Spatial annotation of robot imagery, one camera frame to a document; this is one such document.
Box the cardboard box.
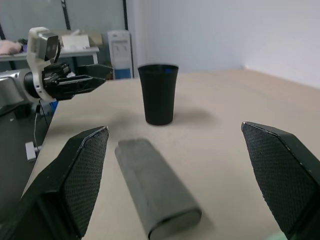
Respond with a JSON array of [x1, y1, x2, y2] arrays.
[[61, 31, 103, 50]]

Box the dark partition post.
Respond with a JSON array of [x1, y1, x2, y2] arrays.
[[121, 0, 139, 80]]

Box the pink fabric bundle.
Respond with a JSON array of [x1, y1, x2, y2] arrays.
[[0, 40, 23, 55]]

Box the grey glasses case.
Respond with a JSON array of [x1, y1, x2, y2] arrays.
[[114, 137, 203, 240]]

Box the grey office desk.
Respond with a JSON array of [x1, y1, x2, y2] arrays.
[[0, 46, 100, 76]]

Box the thin hanging wire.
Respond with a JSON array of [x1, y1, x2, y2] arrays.
[[33, 99, 50, 149]]

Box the small grey clamp box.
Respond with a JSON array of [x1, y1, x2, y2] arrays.
[[24, 141, 41, 162]]

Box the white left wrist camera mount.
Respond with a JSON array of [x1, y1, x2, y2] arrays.
[[26, 26, 61, 102]]

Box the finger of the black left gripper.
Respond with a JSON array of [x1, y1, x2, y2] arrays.
[[76, 64, 115, 81], [56, 74, 108, 101]]

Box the white water dispenser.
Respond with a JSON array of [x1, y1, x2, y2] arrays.
[[107, 29, 133, 80]]

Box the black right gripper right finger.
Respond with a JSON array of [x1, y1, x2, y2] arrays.
[[240, 121, 320, 240]]

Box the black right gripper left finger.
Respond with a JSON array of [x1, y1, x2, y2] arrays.
[[0, 125, 110, 240]]

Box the black plastic cup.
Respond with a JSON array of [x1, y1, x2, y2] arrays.
[[137, 64, 180, 126]]

